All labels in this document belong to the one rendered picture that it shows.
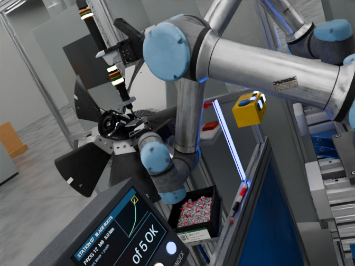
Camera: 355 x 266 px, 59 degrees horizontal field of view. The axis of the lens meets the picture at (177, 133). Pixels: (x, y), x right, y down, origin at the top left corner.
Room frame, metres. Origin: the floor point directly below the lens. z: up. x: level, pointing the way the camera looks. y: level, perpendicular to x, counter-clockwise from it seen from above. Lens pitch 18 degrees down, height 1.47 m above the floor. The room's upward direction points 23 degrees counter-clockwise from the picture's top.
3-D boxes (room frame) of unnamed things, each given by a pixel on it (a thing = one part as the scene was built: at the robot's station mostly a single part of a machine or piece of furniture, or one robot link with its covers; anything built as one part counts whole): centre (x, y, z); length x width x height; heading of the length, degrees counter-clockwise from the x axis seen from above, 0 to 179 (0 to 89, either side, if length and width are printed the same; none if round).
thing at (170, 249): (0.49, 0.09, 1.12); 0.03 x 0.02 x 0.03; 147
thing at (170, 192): (0.84, 0.07, 1.08); 0.11 x 0.08 x 0.11; 146
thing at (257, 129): (1.29, -0.33, 0.92); 0.03 x 0.03 x 0.12; 57
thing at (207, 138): (1.76, -0.07, 0.84); 0.36 x 0.24 x 0.03; 57
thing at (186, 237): (0.98, 0.06, 0.84); 0.22 x 0.17 x 0.07; 162
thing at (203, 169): (1.76, -0.07, 0.41); 0.04 x 0.04 x 0.83; 57
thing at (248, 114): (1.29, -0.33, 1.02); 0.16 x 0.10 x 0.11; 147
